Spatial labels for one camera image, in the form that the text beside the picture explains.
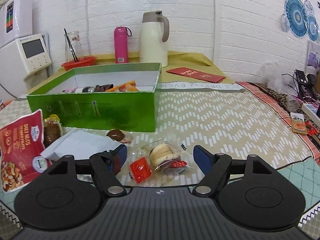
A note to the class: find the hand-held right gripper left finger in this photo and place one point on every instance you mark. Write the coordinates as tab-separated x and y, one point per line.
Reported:
120	156

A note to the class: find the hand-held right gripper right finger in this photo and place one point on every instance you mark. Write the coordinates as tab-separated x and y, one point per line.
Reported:
202	158

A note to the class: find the small red snack packet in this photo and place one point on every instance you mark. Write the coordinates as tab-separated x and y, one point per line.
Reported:
140	170

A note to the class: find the clear red-label pastry packet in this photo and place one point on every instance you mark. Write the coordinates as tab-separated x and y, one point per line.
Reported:
161	153

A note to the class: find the white snack packet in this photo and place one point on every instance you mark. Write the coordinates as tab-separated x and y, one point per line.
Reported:
80	142

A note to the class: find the green cardboard box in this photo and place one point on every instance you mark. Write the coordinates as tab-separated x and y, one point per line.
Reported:
112	112

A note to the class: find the clear brown snack packet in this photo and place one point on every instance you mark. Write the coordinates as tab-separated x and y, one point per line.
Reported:
51	131

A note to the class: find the red mixed nut packet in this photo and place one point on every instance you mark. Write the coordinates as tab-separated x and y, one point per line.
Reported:
20	140

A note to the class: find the chocolate round snack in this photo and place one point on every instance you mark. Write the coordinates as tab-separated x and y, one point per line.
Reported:
116	134

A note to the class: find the patterned quilted tablecloth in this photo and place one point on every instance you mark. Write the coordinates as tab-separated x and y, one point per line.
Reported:
225	120

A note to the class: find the red envelope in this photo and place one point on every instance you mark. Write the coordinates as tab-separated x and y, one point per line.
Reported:
210	77
183	71

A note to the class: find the yellow cloth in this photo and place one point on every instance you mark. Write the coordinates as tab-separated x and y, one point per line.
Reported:
190	60

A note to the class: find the red plastic basket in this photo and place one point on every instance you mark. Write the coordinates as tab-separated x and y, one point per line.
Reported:
82	63

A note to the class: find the small orange seasoning sachet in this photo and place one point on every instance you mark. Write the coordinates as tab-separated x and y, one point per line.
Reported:
298	122

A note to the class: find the clear plastic bag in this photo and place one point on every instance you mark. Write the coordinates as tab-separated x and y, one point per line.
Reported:
275	77

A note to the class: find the pink thermos bottle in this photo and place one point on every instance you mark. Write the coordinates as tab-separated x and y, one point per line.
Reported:
121	45

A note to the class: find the small red wrapper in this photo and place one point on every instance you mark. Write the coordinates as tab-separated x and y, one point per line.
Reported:
311	131

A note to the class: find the cream thermal jug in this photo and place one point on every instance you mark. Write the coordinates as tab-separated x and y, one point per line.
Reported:
152	42

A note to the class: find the black straws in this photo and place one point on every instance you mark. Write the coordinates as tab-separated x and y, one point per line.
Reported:
71	46

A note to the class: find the white water dispenser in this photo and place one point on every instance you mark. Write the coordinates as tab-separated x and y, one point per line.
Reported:
15	65

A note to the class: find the blue paper fan decoration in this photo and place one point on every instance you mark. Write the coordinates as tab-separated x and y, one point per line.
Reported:
297	17

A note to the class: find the wide white wall conduit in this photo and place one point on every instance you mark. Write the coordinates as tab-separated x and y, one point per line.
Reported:
214	17

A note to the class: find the thin white wall conduit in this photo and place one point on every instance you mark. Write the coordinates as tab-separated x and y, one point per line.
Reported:
87	17

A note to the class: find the wall picture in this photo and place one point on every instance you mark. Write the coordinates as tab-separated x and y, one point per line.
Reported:
313	57

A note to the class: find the white wall water purifier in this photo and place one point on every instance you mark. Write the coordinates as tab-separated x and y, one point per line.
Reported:
20	12

